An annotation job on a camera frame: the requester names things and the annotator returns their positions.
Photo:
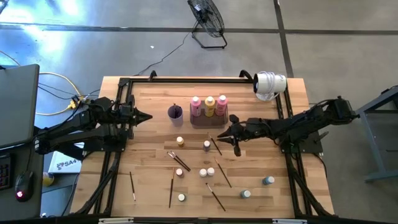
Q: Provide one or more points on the large pink paint bottle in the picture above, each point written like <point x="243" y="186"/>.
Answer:
<point x="221" y="104"/>
<point x="195" y="105"/>

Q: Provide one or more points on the grey metal table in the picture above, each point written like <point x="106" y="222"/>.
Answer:
<point x="373" y="109"/>

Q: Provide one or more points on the small white paint bottle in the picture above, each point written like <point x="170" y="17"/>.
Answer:
<point x="211" y="171"/>
<point x="203" y="173"/>

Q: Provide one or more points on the large yellow paint bottle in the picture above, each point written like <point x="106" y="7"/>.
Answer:
<point x="210" y="105"/>

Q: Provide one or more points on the small dark green paint bottle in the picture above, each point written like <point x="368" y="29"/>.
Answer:
<point x="181" y="197"/>

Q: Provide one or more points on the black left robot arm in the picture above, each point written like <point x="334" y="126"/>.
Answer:
<point x="77" y="130"/>

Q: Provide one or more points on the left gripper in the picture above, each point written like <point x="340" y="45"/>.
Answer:
<point x="126" y="115"/>

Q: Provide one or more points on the white light strip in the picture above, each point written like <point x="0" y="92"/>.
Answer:
<point x="289" y="221"/>
<point x="115" y="221"/>

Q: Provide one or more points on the grey translucent plastic bin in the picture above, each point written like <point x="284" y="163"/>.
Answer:
<point x="209" y="123"/>

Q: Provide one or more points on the yellow round object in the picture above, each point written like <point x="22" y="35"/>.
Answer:
<point x="48" y="179"/>

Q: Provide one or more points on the grey laptop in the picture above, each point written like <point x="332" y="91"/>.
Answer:
<point x="18" y="105"/>

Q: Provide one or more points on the orange bristle paint brush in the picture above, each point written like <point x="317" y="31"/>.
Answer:
<point x="172" y="189"/>

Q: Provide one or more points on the small light blue paint bottle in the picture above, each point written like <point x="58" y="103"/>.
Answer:
<point x="268" y="180"/>

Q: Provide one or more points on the lilac plastic cup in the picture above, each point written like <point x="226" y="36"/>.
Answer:
<point x="175" y="122"/>

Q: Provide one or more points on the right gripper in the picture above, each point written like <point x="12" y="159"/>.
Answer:
<point x="248" y="129"/>

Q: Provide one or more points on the thin silver ferrule paint brush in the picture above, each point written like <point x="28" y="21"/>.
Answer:
<point x="215" y="144"/>

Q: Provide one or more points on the small teal paint bottle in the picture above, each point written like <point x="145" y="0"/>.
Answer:
<point x="245" y="194"/>

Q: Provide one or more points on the yellow power plug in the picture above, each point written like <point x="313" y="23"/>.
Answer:
<point x="77" y="102"/>

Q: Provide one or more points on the flat silver ferrule paint brush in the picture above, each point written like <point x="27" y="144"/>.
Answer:
<point x="215" y="197"/>

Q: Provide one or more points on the black keyboard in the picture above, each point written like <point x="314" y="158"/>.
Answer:
<point x="4" y="171"/>

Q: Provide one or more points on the black computer mouse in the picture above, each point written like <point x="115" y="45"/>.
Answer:
<point x="25" y="183"/>

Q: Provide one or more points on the small yellow paint bottle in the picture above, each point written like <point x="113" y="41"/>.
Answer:
<point x="180" y="141"/>

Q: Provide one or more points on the black floor fan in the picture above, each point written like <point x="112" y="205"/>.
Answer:
<point x="206" y="17"/>

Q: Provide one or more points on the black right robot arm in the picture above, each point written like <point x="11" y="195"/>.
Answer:
<point x="304" y="124"/>

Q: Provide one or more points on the dark grey desk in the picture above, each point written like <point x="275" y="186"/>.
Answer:
<point x="9" y="207"/>

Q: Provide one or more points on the white cardboard box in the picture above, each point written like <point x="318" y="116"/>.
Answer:
<point x="63" y="163"/>

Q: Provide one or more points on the small red paint bottle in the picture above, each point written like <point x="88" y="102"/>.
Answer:
<point x="179" y="172"/>

